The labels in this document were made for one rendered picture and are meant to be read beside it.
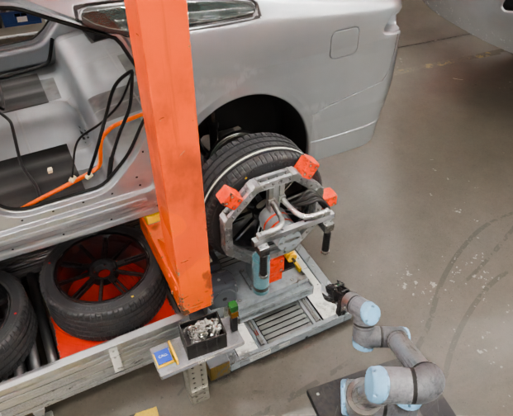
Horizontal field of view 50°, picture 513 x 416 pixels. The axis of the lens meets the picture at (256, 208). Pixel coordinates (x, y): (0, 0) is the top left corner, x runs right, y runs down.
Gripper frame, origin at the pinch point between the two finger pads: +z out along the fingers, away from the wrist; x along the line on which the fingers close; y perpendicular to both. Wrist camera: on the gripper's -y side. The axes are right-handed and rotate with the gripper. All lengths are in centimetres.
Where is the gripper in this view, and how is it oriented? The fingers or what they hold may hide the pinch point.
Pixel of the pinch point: (323, 289)
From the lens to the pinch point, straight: 265.8
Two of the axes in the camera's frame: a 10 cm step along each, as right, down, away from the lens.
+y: -2.2, -9.1, -3.5
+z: -4.7, -2.2, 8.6
